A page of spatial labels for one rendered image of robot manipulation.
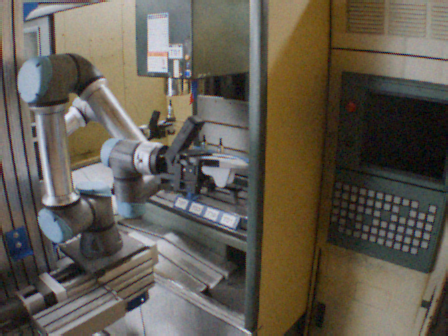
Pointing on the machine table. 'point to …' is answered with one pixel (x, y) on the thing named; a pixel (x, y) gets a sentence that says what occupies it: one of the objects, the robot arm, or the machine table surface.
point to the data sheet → (158, 32)
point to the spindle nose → (176, 87)
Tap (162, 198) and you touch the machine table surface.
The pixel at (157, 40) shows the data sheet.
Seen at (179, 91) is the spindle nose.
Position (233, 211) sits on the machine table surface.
